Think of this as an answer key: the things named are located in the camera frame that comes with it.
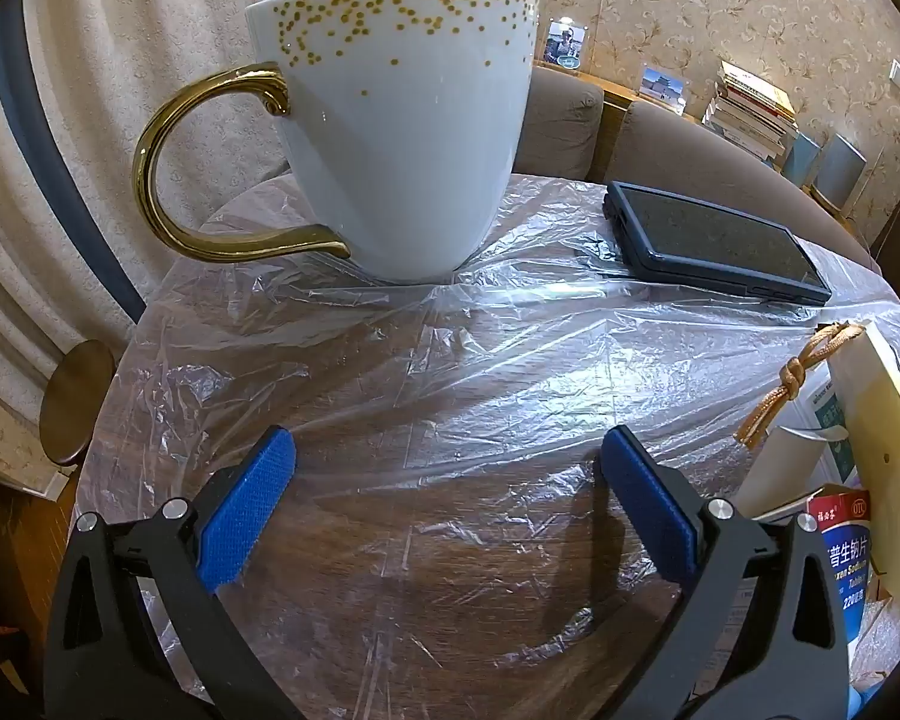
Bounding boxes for beige textured cabinet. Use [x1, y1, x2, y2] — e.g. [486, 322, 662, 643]
[0, 376, 80, 500]

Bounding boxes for round wooden stool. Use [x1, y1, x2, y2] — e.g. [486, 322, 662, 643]
[39, 339, 117, 466]

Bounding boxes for stack of books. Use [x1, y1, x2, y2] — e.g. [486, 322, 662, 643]
[701, 60, 800, 162]

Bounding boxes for small building photo frame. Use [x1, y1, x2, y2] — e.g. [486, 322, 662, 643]
[637, 66, 691, 106]

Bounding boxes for red and blue medicine box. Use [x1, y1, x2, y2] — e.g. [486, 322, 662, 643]
[806, 491, 875, 661]

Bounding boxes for white mug with gold handle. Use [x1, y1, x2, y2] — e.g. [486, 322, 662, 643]
[132, 0, 542, 286]

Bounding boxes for small portrait photo frame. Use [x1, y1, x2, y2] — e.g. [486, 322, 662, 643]
[544, 17, 587, 70]

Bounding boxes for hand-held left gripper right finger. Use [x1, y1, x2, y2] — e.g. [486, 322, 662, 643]
[600, 425, 850, 720]

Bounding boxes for dark grey pole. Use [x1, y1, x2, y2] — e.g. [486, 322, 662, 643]
[0, 7, 145, 325]

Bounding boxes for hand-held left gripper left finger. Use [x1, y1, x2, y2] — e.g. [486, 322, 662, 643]
[43, 426, 305, 720]

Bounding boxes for beige curtain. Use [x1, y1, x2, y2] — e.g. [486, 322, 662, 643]
[0, 0, 383, 383]

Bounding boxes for dark blue tablet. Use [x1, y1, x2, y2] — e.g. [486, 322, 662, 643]
[604, 180, 832, 307]

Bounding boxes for grey blue box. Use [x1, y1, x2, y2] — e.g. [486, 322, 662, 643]
[814, 133, 869, 211]
[784, 131, 822, 188]

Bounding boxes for golden knotted cord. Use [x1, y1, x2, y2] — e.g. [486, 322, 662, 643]
[735, 322, 867, 447]

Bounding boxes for brown sofa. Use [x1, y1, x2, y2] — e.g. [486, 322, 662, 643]
[514, 64, 882, 271]

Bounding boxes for white paper box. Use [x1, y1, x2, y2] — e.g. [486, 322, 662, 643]
[731, 364, 863, 522]

